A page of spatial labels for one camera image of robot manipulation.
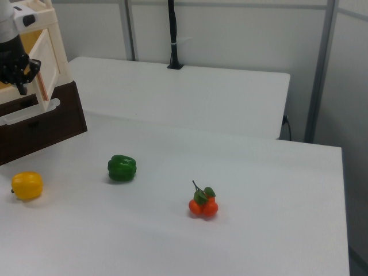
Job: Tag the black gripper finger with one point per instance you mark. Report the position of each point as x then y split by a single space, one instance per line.
22 88
35 66

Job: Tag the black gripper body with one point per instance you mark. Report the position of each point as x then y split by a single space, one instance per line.
11 61

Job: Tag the cream cabinet door panel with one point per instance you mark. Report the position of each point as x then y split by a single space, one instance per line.
47 57

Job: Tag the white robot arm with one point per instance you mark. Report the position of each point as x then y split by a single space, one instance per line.
7 20

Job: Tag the cream plastic storage cabinet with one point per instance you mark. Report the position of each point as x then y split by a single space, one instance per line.
61 57

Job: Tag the dark brown wooden box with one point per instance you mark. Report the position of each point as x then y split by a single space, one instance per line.
43 135

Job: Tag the yellow bell pepper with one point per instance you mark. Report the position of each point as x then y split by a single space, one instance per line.
27 185

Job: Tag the green bell pepper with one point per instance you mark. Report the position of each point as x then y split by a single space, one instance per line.
122 168

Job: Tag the orange tangerine cluster with leaves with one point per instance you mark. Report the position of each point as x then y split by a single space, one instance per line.
202 205

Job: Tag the grey partition post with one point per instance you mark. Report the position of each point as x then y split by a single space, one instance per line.
130 28
320 72

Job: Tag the black camera pole with clamp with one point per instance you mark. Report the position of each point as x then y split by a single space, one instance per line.
173 34

